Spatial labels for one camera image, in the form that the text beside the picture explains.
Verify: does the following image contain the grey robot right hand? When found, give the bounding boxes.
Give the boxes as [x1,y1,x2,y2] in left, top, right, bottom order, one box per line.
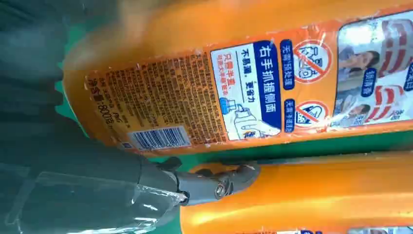
[0,119,261,234]

